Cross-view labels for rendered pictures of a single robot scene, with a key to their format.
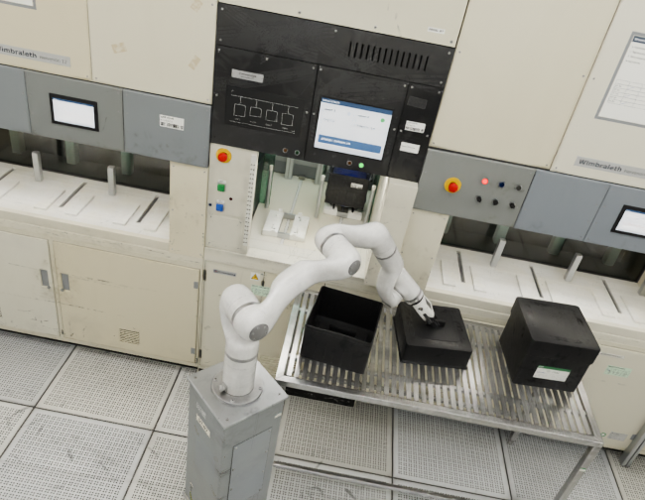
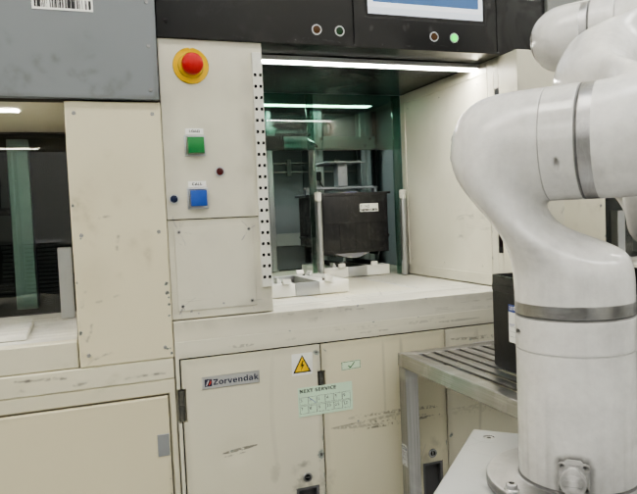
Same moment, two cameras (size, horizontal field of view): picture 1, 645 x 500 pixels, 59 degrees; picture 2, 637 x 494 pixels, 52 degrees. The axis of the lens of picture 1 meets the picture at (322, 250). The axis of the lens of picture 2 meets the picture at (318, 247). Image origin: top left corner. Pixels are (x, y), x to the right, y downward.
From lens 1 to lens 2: 1.81 m
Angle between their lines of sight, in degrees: 36
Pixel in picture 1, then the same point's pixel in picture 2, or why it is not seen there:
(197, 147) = (131, 49)
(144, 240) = (6, 356)
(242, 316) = (622, 88)
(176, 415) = not seen: outside the picture
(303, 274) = (625, 33)
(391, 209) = not seen: hidden behind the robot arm
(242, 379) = (633, 401)
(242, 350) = (621, 263)
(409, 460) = not seen: outside the picture
